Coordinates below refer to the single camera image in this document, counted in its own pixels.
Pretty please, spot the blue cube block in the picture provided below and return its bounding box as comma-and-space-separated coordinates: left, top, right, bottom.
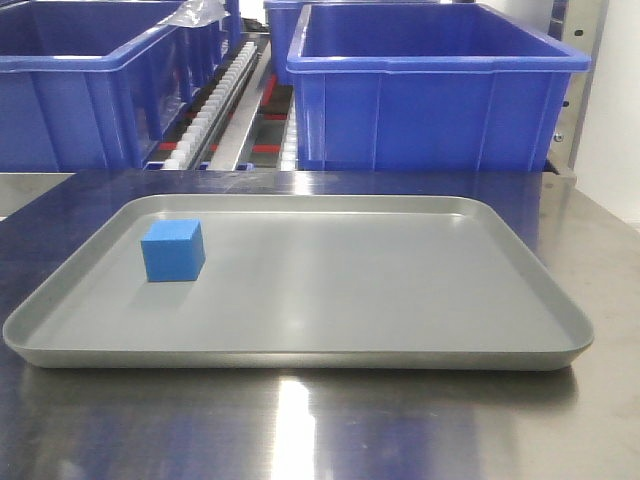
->
140, 219, 206, 282

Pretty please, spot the grey rectangular tray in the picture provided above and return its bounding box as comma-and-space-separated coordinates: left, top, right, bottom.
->
3, 194, 594, 371

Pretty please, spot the blue plastic bin right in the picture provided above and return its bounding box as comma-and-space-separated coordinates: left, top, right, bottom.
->
286, 3, 591, 172

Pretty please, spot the blue plastic bin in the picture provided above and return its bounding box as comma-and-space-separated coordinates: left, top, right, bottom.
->
286, 3, 591, 172
1, 1, 241, 172

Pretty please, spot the blue bin rear right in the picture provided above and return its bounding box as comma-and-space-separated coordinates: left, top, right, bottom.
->
265, 1, 445, 100

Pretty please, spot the clear plastic bag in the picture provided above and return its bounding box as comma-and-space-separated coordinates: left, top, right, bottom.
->
164, 0, 229, 28

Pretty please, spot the blue plastic bin left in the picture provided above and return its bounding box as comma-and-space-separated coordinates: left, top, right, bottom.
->
1, 1, 241, 172

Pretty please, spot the white roller conveyor rail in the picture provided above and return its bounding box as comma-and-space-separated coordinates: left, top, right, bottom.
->
162, 41, 258, 171

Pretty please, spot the metal shelf upright post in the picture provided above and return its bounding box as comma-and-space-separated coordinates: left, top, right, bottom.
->
548, 0, 609, 180

